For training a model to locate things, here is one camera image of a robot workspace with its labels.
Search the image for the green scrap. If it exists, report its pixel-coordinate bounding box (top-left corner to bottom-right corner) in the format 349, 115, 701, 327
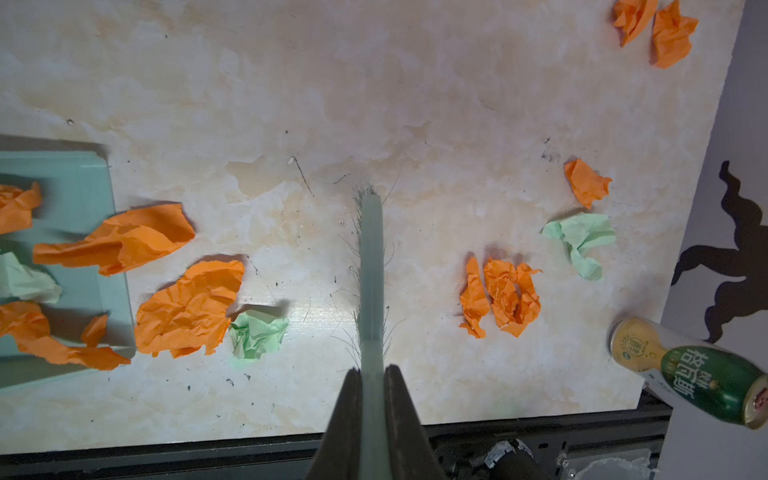
229, 309, 289, 361
541, 212, 616, 281

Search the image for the green drink bottle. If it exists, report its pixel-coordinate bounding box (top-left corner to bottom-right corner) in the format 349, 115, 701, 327
609, 317, 767, 430

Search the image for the green scrap mid table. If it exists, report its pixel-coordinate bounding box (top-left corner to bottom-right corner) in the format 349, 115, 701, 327
1, 252, 62, 304

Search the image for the green hand brush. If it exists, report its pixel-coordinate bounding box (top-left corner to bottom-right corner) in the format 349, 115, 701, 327
356, 186, 392, 479

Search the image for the orange scrap pile front right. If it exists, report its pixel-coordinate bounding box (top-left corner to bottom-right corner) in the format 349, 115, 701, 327
459, 257, 542, 339

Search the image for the green dustpan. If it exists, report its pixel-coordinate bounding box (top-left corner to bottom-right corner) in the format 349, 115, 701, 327
1, 151, 137, 359

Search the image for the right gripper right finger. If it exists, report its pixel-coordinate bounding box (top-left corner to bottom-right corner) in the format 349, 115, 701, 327
384, 364, 446, 480

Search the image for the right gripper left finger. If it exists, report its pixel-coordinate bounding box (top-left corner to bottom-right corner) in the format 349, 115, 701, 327
305, 369, 363, 480

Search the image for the orange scrap mid table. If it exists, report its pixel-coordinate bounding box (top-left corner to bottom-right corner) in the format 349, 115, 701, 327
1, 301, 131, 371

